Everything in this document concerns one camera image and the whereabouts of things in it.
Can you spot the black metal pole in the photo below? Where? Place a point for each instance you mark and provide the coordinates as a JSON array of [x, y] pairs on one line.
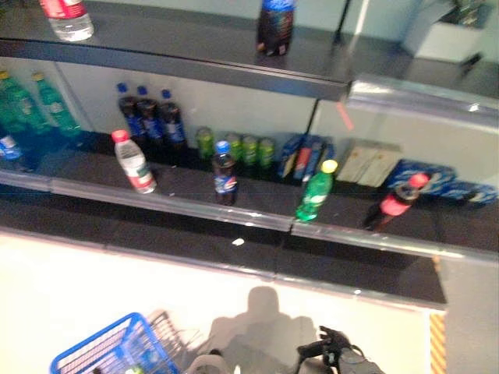
[[343, 19]]

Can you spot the silver left robot leg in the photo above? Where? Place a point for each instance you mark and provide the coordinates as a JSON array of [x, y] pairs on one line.
[[208, 366]]

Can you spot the yellow black hazard tape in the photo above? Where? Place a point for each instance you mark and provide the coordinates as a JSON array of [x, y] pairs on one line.
[[437, 343]]

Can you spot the small water bottle red cap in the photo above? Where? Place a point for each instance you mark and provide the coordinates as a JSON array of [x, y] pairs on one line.
[[134, 167]]

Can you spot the blue and red box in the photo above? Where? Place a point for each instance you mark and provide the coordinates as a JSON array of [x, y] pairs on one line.
[[304, 161]]

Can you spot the blue Oreo box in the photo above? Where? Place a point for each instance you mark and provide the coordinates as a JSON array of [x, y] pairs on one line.
[[440, 173], [475, 192]]

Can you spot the beige carton box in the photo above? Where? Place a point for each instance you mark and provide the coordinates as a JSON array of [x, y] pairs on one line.
[[384, 167], [354, 163]]

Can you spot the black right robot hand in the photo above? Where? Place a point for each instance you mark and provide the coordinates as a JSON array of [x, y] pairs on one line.
[[327, 350]]

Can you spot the white display box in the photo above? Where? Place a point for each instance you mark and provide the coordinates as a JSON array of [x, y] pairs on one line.
[[444, 43]]

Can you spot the large Pepsi bottle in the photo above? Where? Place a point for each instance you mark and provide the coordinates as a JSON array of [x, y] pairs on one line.
[[274, 27]]

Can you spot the blue snack box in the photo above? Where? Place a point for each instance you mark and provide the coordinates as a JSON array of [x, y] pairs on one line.
[[327, 150]]

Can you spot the blue box yellow picture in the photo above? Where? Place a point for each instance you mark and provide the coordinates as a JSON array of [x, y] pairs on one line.
[[288, 156]]

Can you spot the blue plastic shopping basket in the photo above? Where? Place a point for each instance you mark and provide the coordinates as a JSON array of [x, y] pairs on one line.
[[109, 350]]

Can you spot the clear plastic price rail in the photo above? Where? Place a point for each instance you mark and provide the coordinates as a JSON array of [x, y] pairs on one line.
[[409, 101], [390, 243], [23, 179], [175, 208]]

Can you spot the small black device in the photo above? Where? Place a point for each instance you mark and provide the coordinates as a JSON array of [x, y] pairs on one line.
[[472, 60]]

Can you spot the Coca-Cola bottle red cap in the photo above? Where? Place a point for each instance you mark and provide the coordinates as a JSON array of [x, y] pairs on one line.
[[393, 204]]

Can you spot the black base shelf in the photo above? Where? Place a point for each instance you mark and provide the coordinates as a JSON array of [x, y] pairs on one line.
[[156, 237]]

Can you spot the black shelf board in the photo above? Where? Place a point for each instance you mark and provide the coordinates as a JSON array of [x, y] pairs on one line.
[[351, 210], [35, 159], [175, 43], [183, 183], [390, 62]]

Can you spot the white paper scrap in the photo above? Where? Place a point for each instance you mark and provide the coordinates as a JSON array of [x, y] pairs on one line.
[[238, 242]]

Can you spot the large water bottle red label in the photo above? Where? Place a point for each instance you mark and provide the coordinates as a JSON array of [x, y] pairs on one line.
[[68, 23]]

